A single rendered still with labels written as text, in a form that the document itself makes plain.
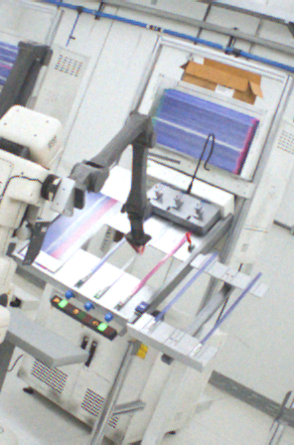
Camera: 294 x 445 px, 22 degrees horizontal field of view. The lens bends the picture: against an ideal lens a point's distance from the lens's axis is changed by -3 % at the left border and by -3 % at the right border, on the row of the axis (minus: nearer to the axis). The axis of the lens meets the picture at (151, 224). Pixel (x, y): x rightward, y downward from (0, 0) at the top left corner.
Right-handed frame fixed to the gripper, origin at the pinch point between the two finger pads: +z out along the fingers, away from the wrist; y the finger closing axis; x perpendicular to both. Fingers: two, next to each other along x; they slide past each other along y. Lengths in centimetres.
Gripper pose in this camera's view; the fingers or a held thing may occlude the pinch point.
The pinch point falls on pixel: (139, 251)
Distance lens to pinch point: 330.2
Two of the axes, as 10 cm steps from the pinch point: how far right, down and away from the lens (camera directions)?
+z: 0.8, 7.6, 6.4
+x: -6.1, 5.5, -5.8
